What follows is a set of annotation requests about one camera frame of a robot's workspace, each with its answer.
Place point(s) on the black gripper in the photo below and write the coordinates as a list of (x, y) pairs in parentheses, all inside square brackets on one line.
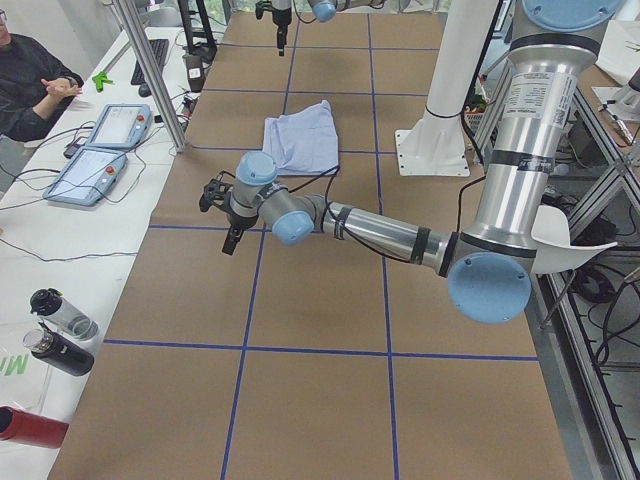
[(236, 222), (280, 17)]

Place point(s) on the light blue striped shirt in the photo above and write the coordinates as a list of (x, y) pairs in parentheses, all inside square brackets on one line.
[(304, 143)]

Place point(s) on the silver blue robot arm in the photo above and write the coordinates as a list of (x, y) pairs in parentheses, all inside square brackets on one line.
[(487, 231), (325, 10)]

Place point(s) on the black computer mouse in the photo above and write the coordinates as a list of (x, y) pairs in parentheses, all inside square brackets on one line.
[(144, 90)]

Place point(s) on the lower blue teach pendant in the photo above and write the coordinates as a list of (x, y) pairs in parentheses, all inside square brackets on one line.
[(87, 177)]

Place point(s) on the blue teach pendant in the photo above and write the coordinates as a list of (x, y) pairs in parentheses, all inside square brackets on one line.
[(87, 177), (120, 126)]

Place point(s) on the upper blue teach pendant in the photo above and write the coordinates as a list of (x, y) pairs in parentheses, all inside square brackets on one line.
[(120, 126)]

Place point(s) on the green plastic clamp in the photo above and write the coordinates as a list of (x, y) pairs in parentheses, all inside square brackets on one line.
[(100, 80)]

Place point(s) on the clear bottle black lid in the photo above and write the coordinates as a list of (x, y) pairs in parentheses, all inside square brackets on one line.
[(50, 305)]

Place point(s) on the black water bottle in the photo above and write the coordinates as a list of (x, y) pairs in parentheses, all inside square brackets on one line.
[(57, 351)]

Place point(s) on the seated person in black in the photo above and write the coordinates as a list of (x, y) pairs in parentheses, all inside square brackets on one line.
[(36, 87)]

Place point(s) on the red water bottle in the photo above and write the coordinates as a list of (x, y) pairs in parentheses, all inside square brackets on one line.
[(26, 428)]

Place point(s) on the white plastic chair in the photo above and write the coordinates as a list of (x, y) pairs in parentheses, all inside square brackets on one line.
[(555, 254)]

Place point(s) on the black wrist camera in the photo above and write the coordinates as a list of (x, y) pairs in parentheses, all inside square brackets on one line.
[(261, 7), (217, 193)]

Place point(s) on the aluminium frame post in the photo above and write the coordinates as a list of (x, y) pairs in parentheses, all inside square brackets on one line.
[(133, 26)]

